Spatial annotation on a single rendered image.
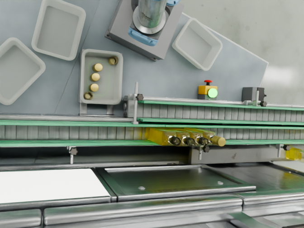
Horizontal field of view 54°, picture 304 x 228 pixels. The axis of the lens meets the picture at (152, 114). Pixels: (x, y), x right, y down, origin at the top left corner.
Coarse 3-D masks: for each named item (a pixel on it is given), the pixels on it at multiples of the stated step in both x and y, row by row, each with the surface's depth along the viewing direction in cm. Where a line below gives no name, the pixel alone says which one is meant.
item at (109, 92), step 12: (84, 60) 122; (96, 60) 131; (120, 60) 127; (84, 72) 129; (96, 72) 131; (108, 72) 133; (120, 72) 128; (84, 84) 129; (108, 84) 133; (120, 84) 128; (96, 96) 132; (108, 96) 134; (120, 96) 128
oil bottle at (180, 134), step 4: (168, 128) 125; (172, 128) 126; (176, 132) 114; (180, 132) 114; (184, 132) 115; (176, 136) 114; (180, 136) 112; (184, 136) 113; (188, 136) 113; (180, 144) 113; (184, 144) 113
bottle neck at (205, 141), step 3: (198, 138) 113; (201, 138) 111; (204, 138) 110; (198, 141) 112; (201, 141) 110; (204, 141) 113; (207, 141) 111; (201, 144) 111; (204, 144) 110; (207, 144) 111
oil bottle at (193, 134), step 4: (176, 128) 127; (180, 128) 127; (184, 128) 128; (188, 132) 117; (192, 132) 116; (196, 132) 117; (200, 132) 118; (192, 136) 115; (196, 136) 115; (200, 136) 115; (196, 144) 115
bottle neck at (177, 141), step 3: (168, 138) 110; (171, 138) 108; (174, 138) 106; (177, 138) 106; (168, 141) 110; (171, 141) 107; (174, 141) 106; (177, 141) 108; (180, 141) 107; (174, 144) 106; (177, 144) 106
